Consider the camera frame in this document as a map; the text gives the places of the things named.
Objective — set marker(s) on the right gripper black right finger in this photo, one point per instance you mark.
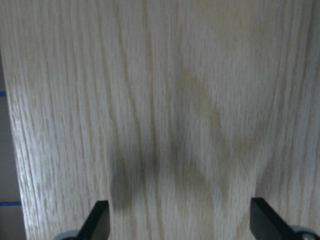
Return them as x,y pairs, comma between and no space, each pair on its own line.
266,224

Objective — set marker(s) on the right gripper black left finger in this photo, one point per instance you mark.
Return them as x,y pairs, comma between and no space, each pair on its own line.
97,225

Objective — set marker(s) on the light wood drawer cabinet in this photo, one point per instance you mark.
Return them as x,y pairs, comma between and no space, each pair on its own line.
177,112

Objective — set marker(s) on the blue tape lower strip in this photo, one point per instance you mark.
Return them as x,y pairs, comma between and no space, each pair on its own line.
10,203

